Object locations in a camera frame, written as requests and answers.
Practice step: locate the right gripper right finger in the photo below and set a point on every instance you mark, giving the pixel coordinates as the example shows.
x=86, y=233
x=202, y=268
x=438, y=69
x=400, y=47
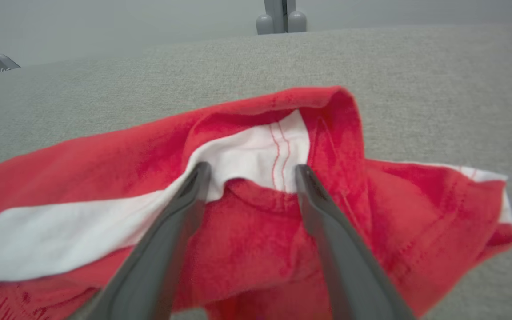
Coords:
x=349, y=266

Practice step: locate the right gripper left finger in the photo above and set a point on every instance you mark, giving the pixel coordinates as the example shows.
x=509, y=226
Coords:
x=154, y=258

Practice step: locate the red shorts with white band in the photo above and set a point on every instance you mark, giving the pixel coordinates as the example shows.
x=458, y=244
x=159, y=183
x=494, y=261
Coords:
x=127, y=160

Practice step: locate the grey fabric work surface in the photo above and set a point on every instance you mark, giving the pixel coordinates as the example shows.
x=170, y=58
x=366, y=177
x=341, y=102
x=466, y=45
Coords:
x=416, y=89

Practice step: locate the grey cylindrical post foot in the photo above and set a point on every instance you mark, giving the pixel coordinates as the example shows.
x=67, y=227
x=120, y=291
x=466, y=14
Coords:
x=297, y=22
x=265, y=25

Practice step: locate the grey partition post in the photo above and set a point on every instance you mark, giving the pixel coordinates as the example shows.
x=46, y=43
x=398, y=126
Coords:
x=276, y=13

